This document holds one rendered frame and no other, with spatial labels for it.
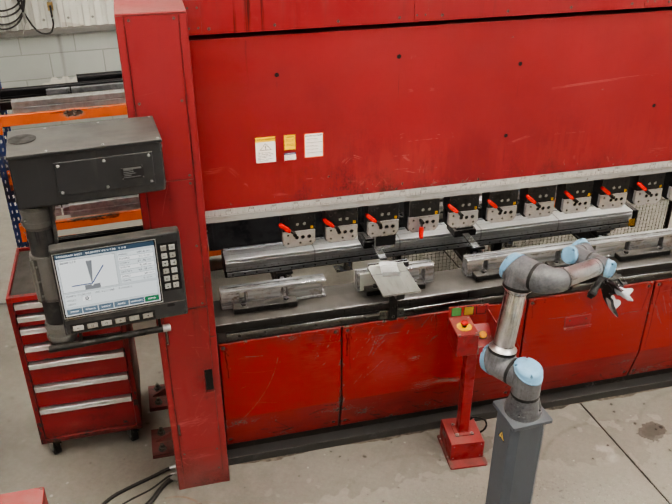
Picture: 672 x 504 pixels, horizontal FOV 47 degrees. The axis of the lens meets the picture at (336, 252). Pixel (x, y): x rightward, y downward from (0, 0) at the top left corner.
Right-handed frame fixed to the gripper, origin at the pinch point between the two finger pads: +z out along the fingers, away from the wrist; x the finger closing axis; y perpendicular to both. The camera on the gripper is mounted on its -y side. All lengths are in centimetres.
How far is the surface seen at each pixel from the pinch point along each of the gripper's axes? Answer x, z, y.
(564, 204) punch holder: 28, -64, 29
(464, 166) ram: 5, -93, -18
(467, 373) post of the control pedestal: 73, -21, -43
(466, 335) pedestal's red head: 48, -32, -44
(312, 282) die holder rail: 48, -88, -96
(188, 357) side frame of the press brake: 49, -80, -164
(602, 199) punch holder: 28, -58, 49
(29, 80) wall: 261, -462, -161
